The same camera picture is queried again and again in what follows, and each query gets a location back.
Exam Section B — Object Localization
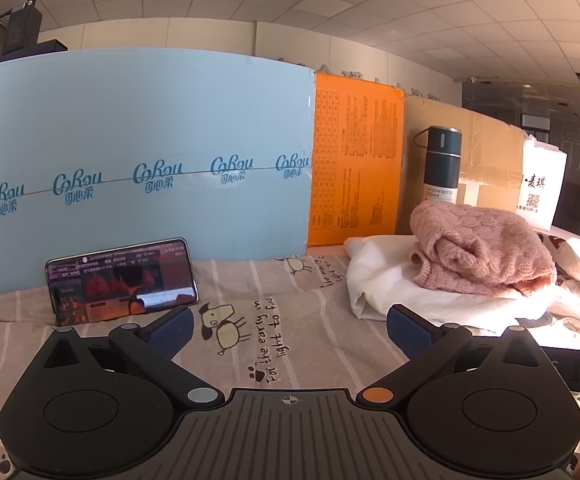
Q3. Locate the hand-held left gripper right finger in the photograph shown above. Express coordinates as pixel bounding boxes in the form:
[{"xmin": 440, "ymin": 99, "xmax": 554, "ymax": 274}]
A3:
[{"xmin": 355, "ymin": 304, "xmax": 543, "ymax": 408}]

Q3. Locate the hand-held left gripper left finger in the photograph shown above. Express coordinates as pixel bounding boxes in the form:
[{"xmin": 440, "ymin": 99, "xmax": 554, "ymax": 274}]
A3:
[{"xmin": 40, "ymin": 305, "xmax": 226, "ymax": 408}]

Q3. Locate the pink knitted sweater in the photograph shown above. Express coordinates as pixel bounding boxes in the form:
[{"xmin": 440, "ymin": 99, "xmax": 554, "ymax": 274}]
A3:
[{"xmin": 409, "ymin": 201, "xmax": 559, "ymax": 297}]

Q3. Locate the white folded garment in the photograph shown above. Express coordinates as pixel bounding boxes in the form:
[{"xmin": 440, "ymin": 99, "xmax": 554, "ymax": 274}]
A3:
[{"xmin": 344, "ymin": 234, "xmax": 561, "ymax": 337}]

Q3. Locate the dark garment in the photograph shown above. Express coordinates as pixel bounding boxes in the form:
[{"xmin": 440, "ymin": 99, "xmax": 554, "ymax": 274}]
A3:
[{"xmin": 514, "ymin": 314, "xmax": 548, "ymax": 332}]

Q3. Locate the smartphone with lit screen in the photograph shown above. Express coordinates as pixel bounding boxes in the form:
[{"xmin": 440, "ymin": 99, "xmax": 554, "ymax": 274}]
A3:
[{"xmin": 45, "ymin": 237, "xmax": 200, "ymax": 327}]

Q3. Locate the beige striped printed bed sheet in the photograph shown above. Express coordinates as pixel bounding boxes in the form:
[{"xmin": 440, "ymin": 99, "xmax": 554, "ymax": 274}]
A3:
[{"xmin": 0, "ymin": 254, "xmax": 580, "ymax": 480}]

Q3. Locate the dark blue vacuum bottle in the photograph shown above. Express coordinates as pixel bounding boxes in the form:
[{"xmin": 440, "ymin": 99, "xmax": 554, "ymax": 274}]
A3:
[{"xmin": 412, "ymin": 126, "xmax": 464, "ymax": 207}]

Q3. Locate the orange cardboard box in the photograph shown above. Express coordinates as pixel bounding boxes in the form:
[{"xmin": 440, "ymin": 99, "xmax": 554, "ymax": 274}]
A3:
[{"xmin": 307, "ymin": 72, "xmax": 406, "ymax": 247}]

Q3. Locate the large light blue cardboard box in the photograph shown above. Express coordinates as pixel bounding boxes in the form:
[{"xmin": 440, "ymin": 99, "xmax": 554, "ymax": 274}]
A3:
[{"xmin": 0, "ymin": 50, "xmax": 317, "ymax": 303}]

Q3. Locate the white paper bag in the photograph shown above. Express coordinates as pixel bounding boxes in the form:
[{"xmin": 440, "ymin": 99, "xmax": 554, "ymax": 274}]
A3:
[{"xmin": 517, "ymin": 134, "xmax": 569, "ymax": 232}]

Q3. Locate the brown cardboard box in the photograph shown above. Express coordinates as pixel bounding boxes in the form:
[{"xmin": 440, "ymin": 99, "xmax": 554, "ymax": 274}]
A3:
[{"xmin": 395, "ymin": 94, "xmax": 532, "ymax": 237}]

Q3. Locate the black power adapter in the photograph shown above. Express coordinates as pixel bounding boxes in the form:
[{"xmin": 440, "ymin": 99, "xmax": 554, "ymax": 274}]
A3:
[{"xmin": 1, "ymin": 0, "xmax": 44, "ymax": 56}]

